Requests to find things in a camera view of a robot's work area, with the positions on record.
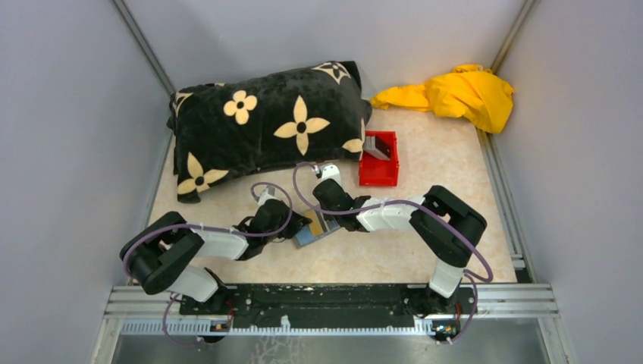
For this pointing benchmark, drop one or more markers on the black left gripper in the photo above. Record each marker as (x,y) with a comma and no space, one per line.
(296,222)

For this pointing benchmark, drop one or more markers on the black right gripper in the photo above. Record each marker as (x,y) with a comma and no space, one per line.
(329,215)

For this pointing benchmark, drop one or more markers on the grey leather card holder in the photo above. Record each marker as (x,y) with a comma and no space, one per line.
(304,238)

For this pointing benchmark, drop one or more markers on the gold credit card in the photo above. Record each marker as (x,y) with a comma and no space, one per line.
(317,225)

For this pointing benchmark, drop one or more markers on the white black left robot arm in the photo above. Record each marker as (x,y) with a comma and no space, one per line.
(160,257)

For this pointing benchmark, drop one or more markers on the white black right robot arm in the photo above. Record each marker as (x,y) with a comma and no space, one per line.
(447,225)

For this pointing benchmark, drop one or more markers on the stack of credit cards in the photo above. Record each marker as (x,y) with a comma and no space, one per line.
(377,148)

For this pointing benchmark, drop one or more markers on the red plastic bin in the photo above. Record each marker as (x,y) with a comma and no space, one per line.
(374,172)

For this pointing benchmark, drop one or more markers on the black floral pillow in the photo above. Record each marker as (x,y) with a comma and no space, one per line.
(224,131)

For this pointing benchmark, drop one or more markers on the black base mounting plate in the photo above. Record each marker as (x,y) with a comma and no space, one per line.
(325,318)

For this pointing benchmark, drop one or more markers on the yellow cloth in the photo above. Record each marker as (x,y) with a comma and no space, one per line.
(469,91)

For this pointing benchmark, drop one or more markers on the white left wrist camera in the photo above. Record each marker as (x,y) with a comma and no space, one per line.
(267,194)

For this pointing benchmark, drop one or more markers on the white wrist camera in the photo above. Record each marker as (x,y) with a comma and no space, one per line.
(267,194)
(328,172)

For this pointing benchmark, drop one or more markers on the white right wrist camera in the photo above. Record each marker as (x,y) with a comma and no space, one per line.
(328,172)

